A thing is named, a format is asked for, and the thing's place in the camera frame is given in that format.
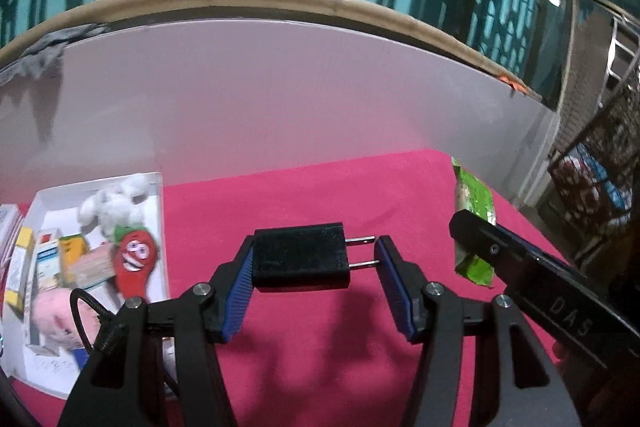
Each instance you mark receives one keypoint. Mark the black charger plug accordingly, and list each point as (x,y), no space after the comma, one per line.
(300,257)

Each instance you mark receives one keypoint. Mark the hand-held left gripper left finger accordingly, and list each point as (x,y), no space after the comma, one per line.
(235,297)

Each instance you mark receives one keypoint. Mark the grey cloth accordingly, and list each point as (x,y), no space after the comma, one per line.
(45,49)

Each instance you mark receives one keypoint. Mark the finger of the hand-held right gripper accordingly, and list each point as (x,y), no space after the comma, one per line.
(485,239)

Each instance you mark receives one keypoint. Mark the green packet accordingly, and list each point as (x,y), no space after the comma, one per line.
(472,202)

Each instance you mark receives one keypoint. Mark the white plush toy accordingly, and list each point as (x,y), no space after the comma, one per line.
(115,204)

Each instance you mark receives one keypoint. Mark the orange tape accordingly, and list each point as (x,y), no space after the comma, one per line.
(514,84)

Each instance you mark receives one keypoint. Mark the white cardboard box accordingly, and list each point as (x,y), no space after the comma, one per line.
(100,187)

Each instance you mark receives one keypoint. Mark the yellow box with leaf print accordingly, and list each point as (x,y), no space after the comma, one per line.
(75,257)

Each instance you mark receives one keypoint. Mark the yellow and white box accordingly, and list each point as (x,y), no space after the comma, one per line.
(20,257)

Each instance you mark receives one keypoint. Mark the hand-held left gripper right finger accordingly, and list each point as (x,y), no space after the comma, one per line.
(395,287)

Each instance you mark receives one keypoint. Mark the metal ladder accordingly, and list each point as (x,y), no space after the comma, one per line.
(620,57)

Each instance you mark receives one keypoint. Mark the long white grey box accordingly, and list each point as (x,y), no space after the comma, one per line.
(47,257)

